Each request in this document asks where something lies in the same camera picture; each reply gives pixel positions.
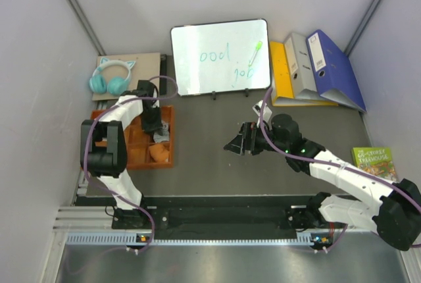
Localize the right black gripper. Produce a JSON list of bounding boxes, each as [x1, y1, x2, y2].
[[224, 122, 289, 156]]

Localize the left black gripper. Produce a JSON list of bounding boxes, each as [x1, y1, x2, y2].
[[138, 106, 162, 139]]

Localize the grey striped underwear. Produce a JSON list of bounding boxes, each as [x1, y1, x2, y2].
[[153, 121, 170, 143]]

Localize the orange underwear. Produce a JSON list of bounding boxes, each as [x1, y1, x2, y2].
[[149, 143, 170, 163]]

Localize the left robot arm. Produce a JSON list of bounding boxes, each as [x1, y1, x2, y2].
[[80, 80, 162, 228]]

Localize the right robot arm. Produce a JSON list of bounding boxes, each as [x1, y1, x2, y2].
[[224, 114, 420, 251]]

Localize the orange compartment tray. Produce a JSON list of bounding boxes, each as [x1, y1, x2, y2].
[[80, 101, 174, 176]]

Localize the teal cat-ear headphones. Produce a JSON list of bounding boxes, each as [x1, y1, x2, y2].
[[89, 57, 136, 96]]

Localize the beige board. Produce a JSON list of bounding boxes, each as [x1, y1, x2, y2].
[[97, 53, 161, 91]]

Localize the yellow binder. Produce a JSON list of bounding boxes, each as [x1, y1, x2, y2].
[[269, 41, 338, 107]]

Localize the whiteboard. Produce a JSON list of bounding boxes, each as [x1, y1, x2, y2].
[[170, 18, 271, 96]]

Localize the green marker pen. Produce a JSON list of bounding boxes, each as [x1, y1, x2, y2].
[[248, 41, 262, 67]]

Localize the grey binder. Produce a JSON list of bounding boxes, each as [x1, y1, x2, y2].
[[284, 32, 322, 101]]

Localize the blue binder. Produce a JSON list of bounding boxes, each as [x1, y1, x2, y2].
[[306, 30, 366, 113]]

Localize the green treehouse book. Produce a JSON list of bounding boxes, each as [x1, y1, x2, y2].
[[351, 147, 398, 182]]

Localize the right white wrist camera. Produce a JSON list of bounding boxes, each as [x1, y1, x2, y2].
[[252, 100, 272, 122]]

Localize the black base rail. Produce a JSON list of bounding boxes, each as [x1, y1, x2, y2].
[[112, 195, 341, 240]]

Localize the grey cable duct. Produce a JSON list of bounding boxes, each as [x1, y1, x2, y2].
[[66, 232, 332, 247]]

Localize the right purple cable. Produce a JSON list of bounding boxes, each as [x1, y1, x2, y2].
[[258, 87, 421, 254]]

